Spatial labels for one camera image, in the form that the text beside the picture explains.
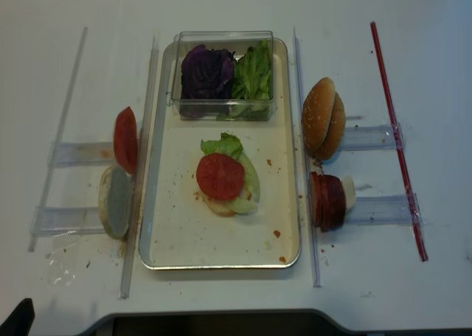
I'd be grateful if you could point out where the clear holder upper right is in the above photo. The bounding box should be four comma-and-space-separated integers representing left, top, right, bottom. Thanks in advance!
340, 124, 404, 151

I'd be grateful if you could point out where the bottom bun on tray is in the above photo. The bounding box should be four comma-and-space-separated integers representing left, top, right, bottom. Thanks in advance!
199, 190, 258, 217

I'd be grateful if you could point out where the clear holder lower left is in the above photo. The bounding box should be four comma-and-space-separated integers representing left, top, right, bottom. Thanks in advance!
29, 206, 105, 237

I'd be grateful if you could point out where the silver metal tray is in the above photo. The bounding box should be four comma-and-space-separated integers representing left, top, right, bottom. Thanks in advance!
139, 39, 300, 270

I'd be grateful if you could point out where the clear rail right of tray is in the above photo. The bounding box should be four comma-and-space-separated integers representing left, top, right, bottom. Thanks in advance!
293, 27, 322, 288

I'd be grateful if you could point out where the sesame bun top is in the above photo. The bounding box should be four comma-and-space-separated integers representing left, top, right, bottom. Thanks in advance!
301, 77, 336, 155

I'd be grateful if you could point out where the tomato slice on bun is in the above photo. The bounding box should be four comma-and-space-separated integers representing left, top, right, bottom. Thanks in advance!
196, 153, 245, 201

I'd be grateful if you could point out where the clear holder lower right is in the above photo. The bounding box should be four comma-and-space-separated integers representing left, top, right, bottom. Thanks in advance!
344, 194, 422, 225

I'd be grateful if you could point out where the clear rail left of tray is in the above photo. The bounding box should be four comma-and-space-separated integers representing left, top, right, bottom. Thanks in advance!
119, 30, 160, 300

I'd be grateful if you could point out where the white cheese slice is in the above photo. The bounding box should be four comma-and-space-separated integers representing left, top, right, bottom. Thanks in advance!
341, 175, 356, 212

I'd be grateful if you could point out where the upright tomato slice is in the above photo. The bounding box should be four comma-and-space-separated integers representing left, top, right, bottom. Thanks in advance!
114, 107, 138, 175

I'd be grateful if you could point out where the upright bun half left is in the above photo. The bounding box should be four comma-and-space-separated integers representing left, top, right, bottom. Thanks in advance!
98, 165, 133, 239

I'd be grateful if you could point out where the stack of sausage slices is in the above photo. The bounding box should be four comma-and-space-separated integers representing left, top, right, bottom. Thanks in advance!
309, 172, 347, 232

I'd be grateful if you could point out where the plain bun half right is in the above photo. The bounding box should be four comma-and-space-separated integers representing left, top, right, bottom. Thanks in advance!
315, 93, 346, 161

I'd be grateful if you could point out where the clear rail of tray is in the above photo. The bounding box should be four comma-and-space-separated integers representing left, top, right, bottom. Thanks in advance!
293, 27, 322, 288
119, 30, 160, 300

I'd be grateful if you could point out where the clear rail far left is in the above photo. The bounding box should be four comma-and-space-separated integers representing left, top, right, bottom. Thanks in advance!
27, 27, 89, 252

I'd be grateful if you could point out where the red plastic rail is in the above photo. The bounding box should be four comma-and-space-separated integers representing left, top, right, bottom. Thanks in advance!
369, 21, 428, 262

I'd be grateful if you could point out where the clear holder upper left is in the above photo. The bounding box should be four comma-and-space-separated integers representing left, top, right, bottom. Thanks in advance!
48, 142, 116, 168

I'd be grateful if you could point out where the green lettuce in container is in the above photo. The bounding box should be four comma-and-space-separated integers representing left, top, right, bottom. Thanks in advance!
217, 39, 272, 120

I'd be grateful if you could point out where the clear holder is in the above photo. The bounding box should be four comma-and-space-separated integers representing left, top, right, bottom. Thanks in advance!
48, 142, 116, 168
29, 206, 105, 237
344, 194, 422, 225
340, 124, 404, 151

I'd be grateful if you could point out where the clear plastic container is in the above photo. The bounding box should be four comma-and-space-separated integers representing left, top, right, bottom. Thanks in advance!
168, 31, 274, 121

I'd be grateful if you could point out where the purple cabbage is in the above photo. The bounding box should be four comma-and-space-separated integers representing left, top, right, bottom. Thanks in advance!
179, 44, 234, 119

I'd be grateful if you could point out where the black object bottom left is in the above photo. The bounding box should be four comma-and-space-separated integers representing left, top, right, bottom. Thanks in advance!
0, 298, 35, 336

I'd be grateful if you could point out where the lettuce leaf on bun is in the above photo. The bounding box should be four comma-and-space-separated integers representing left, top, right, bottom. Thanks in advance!
201, 133, 260, 205

